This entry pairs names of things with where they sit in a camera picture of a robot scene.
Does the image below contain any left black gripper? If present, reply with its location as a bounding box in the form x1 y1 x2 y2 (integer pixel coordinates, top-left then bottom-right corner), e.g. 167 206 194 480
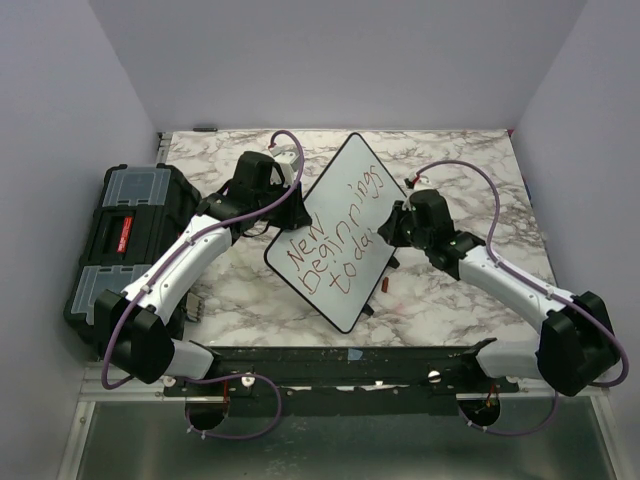
255 179 311 231

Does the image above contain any black framed whiteboard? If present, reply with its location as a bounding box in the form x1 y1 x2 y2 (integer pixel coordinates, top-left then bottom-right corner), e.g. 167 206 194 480
264 133 406 334

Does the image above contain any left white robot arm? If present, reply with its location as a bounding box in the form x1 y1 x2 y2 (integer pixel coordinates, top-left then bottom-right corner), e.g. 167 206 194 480
94 147 311 395

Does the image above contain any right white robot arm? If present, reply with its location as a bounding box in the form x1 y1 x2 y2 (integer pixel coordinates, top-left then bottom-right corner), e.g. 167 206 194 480
377 189 621 396

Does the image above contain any black plastic toolbox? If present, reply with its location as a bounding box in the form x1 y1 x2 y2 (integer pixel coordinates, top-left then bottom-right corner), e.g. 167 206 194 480
64 164 202 345

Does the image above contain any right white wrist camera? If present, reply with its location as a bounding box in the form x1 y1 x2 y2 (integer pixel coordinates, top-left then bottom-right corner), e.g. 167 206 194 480
404 174 433 191

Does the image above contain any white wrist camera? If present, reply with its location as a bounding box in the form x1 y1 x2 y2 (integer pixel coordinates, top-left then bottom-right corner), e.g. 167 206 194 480
404 174 433 191
270 147 301 187

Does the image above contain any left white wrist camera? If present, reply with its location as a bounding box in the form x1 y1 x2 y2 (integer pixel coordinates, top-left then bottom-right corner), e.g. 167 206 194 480
270 147 301 187

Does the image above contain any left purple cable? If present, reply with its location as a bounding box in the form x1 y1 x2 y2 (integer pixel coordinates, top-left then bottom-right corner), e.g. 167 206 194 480
101 130 305 441

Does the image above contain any black mounting rail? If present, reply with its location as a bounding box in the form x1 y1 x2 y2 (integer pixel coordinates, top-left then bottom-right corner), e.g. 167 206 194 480
164 347 518 418

